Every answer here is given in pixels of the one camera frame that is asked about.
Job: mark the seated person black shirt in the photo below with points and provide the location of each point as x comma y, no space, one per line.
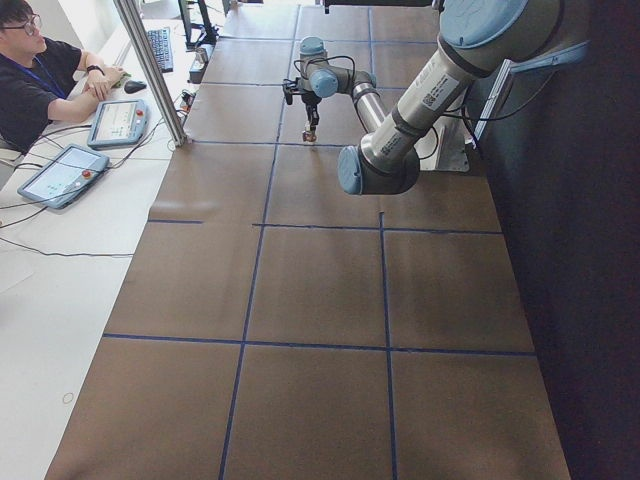
44,80

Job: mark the black monitor stand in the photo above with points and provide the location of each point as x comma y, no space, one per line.
197,32

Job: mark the white brass PPR valve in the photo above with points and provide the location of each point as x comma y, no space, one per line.
309,137

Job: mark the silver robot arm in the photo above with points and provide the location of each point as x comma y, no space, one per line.
475,37

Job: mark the brown paper table cover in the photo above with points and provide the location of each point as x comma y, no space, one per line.
271,326

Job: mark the black computer mouse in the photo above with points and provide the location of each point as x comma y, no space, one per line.
134,86

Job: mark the teach pendant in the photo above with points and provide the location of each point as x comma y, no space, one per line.
118,124
65,178

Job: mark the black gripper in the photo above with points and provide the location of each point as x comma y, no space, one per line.
311,103

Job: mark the aluminium frame post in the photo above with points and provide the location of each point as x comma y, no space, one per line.
133,24

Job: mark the far teach pendant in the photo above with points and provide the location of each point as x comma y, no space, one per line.
118,124

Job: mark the black keyboard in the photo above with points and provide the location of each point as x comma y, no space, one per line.
160,43

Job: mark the near teach pendant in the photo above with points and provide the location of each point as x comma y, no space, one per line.
65,178

